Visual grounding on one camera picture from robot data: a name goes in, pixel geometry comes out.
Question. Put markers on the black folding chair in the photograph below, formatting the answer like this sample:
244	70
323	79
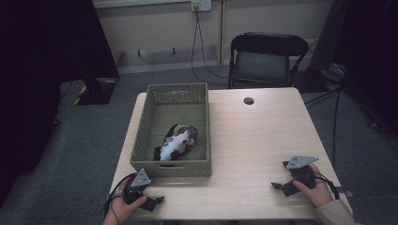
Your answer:
266	43

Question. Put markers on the dark curtain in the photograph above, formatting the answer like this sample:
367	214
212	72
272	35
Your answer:
369	47

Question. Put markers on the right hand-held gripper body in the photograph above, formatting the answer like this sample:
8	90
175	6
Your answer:
301	173

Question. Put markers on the white wall outlet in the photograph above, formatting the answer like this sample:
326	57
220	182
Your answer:
202	4

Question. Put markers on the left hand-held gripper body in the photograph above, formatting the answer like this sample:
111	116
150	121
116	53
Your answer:
140	180

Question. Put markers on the pink sock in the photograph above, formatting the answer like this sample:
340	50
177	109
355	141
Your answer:
182	139

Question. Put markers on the black stand base yellow stripes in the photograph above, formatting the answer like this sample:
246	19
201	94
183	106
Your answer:
95	92

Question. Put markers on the light blue sock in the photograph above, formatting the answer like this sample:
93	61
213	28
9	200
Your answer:
166	152

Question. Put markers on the green woven basket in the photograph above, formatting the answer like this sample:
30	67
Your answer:
175	108

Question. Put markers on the black sock with green print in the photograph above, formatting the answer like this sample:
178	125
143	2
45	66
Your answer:
182	128

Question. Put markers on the person's left hand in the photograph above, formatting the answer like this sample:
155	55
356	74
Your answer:
120	207

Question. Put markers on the person's right hand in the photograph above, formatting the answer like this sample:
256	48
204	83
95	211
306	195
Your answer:
319	192

